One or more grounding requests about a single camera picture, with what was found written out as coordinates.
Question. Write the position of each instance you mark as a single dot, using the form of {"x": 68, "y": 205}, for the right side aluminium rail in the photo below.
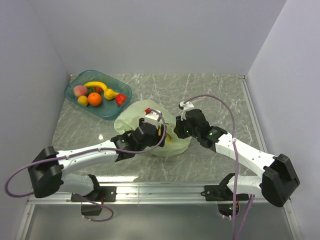
{"x": 253, "y": 115}

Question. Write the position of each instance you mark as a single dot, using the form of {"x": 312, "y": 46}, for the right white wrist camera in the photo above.
{"x": 185, "y": 107}

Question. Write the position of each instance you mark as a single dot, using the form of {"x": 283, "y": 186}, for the light green plastic bag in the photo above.
{"x": 129, "y": 120}

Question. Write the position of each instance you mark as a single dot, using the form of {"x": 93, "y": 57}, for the aluminium mounting rail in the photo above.
{"x": 152, "y": 193}

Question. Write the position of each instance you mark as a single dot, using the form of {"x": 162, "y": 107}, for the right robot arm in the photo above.
{"x": 275, "y": 178}

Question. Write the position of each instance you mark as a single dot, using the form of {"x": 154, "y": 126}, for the small yellow lemon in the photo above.
{"x": 83, "y": 100}

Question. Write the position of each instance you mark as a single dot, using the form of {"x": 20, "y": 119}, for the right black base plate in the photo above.
{"x": 217, "y": 193}

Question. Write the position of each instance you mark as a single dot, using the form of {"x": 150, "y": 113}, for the small red strawberry behind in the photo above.
{"x": 95, "y": 90}

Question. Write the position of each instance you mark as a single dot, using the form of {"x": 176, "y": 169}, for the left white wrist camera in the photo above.
{"x": 152, "y": 117}

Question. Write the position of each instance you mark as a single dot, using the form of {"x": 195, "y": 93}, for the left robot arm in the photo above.
{"x": 53, "y": 171}

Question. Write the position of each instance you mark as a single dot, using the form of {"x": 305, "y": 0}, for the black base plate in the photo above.
{"x": 105, "y": 194}
{"x": 217, "y": 193}

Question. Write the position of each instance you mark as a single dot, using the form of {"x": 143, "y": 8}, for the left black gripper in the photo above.
{"x": 158, "y": 139}

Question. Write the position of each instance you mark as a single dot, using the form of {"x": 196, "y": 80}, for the orange fruit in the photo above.
{"x": 94, "y": 99}

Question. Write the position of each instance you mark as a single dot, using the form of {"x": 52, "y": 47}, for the yellow pear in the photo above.
{"x": 110, "y": 94}

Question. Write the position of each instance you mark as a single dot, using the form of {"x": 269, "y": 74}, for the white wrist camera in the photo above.
{"x": 152, "y": 117}
{"x": 185, "y": 107}

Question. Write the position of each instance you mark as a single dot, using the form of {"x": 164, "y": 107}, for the yellow fruit in bag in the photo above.
{"x": 168, "y": 138}

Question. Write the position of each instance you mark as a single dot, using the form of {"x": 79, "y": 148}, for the blue transparent plastic tray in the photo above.
{"x": 108, "y": 109}

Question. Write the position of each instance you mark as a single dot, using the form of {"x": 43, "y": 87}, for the pink peach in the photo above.
{"x": 80, "y": 90}

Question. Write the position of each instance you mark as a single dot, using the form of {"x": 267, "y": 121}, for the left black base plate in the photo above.
{"x": 105, "y": 194}

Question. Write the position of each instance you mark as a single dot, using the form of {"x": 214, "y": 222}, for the yellow banana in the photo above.
{"x": 96, "y": 84}

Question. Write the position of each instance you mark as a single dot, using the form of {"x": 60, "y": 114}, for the black box under rail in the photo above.
{"x": 90, "y": 210}

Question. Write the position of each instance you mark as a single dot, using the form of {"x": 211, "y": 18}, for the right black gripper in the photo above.
{"x": 178, "y": 129}

